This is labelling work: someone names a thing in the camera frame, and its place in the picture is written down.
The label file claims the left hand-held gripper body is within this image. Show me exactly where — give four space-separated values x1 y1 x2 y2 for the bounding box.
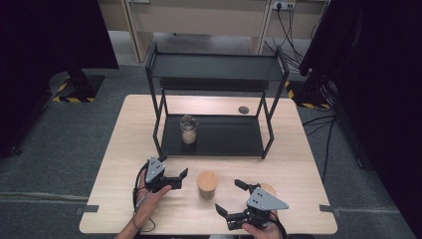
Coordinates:
144 155 183 194

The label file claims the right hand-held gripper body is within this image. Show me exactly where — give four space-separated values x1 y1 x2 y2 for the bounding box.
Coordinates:
226 183 290 231

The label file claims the glass jar with wooden lid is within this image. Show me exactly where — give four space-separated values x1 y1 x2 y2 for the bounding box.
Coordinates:
196 169 220 201
259 182 278 200

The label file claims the glass jar with silver lid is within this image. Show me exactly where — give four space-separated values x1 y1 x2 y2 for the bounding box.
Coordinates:
179 115 199 145

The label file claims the black metal two-tier shelf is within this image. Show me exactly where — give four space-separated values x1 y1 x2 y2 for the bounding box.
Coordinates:
144 41 291 160

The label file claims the person's left hand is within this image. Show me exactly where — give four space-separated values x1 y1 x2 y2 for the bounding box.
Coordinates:
132 168 173 229

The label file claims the person's right hand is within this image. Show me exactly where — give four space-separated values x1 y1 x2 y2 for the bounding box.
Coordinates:
241 210 283 239

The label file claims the grey floor tape strip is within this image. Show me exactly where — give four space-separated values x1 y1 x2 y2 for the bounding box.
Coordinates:
74 204 100 216
318 204 342 218

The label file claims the black stand base striped tape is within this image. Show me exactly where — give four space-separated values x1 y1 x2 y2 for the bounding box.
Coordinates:
285 74 336 111
49 68 106 104

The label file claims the beige wooden cabinet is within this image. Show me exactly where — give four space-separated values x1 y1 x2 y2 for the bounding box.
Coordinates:
97 0 328 64

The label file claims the black curtain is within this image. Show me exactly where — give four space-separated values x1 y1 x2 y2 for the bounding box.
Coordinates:
298 0 422 238
0 0 119 158

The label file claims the white power strip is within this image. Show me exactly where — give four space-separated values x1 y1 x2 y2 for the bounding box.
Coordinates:
272 0 297 10

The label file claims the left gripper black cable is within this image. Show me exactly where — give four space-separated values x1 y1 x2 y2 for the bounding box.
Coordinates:
132 161 157 233

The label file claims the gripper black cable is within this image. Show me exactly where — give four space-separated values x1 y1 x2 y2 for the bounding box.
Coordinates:
268 212 289 239
132 161 157 233

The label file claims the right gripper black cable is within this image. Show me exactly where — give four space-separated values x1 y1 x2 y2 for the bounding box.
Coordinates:
268 212 289 239

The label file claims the black floor cable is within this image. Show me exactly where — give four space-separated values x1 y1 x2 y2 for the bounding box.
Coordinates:
302 114 337 175

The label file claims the black cable bundle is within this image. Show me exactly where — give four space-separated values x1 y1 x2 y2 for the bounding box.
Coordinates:
263 6 329 73

